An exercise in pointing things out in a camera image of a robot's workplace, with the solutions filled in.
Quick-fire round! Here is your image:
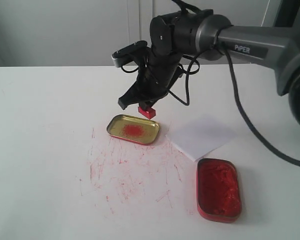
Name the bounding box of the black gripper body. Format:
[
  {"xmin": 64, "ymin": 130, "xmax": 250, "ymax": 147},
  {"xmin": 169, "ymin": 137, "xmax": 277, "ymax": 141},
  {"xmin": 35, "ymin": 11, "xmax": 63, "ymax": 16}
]
[{"xmin": 137, "ymin": 14, "xmax": 182, "ymax": 100}]

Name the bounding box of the red rubber stamp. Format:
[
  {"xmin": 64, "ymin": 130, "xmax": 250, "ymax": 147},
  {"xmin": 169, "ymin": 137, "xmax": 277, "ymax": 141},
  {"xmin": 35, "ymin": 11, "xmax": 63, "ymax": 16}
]
[{"xmin": 138, "ymin": 106, "xmax": 156, "ymax": 120}]

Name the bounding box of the red ink tin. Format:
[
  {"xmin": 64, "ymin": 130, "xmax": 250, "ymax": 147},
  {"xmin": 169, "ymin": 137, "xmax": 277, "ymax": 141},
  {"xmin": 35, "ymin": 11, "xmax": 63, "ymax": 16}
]
[{"xmin": 196, "ymin": 158, "xmax": 242, "ymax": 224}]

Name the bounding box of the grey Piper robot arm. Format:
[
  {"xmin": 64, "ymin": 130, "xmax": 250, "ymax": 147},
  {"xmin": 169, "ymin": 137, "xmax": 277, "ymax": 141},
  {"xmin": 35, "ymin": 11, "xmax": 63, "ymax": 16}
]
[{"xmin": 112, "ymin": 9, "xmax": 300, "ymax": 124}]

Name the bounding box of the gold tin lid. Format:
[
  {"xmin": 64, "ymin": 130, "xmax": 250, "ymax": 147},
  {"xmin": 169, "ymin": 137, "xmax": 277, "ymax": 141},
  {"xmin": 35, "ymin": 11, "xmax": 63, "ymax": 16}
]
[{"xmin": 106, "ymin": 114, "xmax": 161, "ymax": 145}]

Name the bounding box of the white paper pad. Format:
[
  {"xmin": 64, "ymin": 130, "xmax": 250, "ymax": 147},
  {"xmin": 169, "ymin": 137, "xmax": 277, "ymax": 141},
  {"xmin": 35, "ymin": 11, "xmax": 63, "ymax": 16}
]
[{"xmin": 166, "ymin": 115, "xmax": 235, "ymax": 162}]

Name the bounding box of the white cabinet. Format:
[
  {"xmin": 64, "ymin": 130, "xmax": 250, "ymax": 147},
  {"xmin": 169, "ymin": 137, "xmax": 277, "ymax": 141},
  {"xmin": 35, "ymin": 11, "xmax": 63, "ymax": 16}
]
[{"xmin": 0, "ymin": 0, "xmax": 282, "ymax": 67}]

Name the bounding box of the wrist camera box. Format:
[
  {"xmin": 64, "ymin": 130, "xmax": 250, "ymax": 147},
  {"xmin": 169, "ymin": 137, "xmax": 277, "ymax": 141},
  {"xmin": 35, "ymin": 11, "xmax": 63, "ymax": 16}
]
[{"xmin": 111, "ymin": 40, "xmax": 148, "ymax": 68}]

